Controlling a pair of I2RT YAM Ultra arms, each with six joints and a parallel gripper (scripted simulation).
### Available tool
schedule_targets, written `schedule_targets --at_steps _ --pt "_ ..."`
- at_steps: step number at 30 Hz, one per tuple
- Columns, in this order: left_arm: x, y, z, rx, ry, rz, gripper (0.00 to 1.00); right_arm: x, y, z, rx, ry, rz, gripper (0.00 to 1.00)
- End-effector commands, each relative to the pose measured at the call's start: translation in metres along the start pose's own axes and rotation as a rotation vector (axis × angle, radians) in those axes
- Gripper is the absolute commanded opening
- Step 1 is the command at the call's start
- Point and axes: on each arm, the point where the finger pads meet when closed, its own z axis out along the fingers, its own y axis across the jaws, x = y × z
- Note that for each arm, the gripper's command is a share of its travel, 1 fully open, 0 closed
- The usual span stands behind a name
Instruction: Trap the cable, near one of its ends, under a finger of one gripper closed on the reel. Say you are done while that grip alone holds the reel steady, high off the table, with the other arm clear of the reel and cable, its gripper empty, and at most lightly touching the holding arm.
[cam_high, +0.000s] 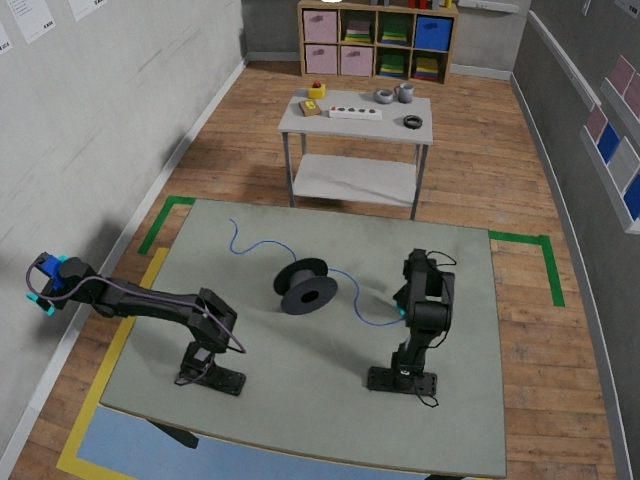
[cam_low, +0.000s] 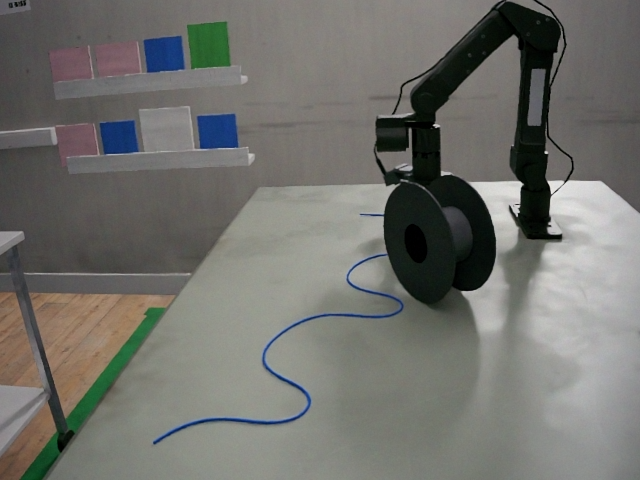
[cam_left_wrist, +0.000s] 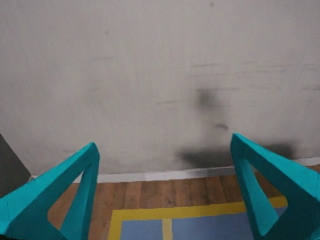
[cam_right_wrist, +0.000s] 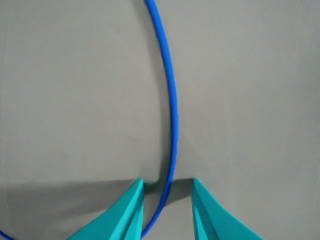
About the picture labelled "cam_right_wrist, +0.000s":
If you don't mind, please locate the blue cable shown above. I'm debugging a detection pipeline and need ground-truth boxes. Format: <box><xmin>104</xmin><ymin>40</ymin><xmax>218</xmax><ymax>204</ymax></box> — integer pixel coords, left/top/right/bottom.
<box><xmin>140</xmin><ymin>0</ymin><xmax>178</xmax><ymax>240</ymax></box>

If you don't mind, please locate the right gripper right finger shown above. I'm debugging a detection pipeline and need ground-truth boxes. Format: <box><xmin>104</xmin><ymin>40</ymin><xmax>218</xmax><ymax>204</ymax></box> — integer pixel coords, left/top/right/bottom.
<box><xmin>191</xmin><ymin>179</ymin><xmax>263</xmax><ymax>240</ymax></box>

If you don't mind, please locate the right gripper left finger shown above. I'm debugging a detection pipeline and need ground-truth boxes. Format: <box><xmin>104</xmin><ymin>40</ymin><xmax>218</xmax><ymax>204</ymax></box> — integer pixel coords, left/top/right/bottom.
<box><xmin>66</xmin><ymin>179</ymin><xmax>144</xmax><ymax>240</ymax></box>

